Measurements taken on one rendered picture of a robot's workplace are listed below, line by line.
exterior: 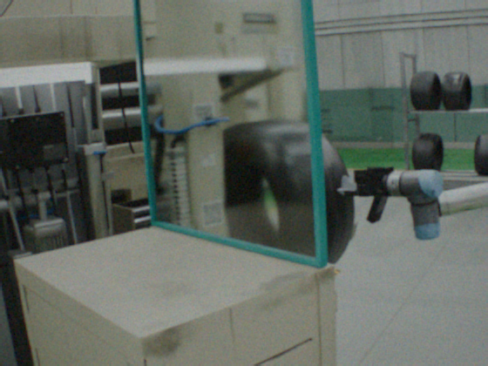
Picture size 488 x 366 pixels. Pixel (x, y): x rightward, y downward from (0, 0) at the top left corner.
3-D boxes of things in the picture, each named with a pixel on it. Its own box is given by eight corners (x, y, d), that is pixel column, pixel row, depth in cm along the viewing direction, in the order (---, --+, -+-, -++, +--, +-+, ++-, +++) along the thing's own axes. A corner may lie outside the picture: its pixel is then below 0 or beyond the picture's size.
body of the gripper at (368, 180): (366, 166, 172) (398, 165, 163) (369, 194, 173) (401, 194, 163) (350, 170, 167) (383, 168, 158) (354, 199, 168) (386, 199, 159)
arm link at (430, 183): (433, 203, 147) (429, 172, 146) (400, 203, 156) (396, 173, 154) (447, 196, 152) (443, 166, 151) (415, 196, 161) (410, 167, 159)
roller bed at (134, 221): (140, 289, 201) (131, 209, 196) (121, 281, 212) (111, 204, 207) (185, 276, 214) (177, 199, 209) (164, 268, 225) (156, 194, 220)
